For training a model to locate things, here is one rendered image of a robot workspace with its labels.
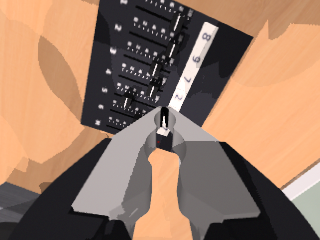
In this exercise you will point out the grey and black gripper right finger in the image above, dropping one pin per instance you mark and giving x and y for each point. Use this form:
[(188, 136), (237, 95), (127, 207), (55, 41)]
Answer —
[(216, 184)]

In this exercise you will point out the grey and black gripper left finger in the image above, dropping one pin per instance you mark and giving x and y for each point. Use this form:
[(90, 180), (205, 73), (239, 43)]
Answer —
[(111, 181)]

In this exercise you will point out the black lighting desk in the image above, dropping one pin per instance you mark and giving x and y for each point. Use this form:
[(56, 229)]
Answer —
[(130, 35)]

